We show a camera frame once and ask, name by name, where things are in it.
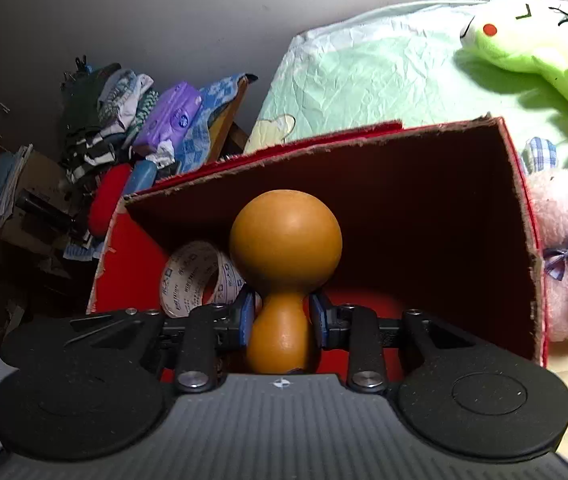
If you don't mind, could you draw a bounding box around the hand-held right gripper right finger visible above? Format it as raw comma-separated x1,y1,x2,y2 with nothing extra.
309,291,480,394

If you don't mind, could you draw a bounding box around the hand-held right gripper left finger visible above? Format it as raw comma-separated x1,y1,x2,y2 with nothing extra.
64,287,257,395

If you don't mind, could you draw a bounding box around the printed tape roll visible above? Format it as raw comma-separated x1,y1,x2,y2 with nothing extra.
160,240,249,320

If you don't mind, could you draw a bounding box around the brown gourd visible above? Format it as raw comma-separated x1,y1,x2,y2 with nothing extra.
229,189,343,376

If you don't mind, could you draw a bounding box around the red cardboard box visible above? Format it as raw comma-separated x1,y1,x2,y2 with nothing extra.
86,116,550,376

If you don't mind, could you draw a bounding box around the wooden side table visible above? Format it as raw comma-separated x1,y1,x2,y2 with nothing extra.
209,77,249,161

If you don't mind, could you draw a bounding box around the pile of clothes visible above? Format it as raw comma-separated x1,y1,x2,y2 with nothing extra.
64,74,259,261
58,55,159,186

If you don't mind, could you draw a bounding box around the purple tissue packet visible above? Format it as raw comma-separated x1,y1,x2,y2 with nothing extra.
132,81,203,157

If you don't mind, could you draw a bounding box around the brown cardboard box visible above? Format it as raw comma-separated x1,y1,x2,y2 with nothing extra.
0,150,77,261

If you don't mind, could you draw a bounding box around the pale green pillow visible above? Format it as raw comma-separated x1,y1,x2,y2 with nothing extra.
244,0,568,181

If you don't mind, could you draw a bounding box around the stack of papers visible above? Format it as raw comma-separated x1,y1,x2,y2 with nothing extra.
0,144,34,231

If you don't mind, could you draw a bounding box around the light green plush toy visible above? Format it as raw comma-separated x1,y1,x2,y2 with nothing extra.
459,0,568,113

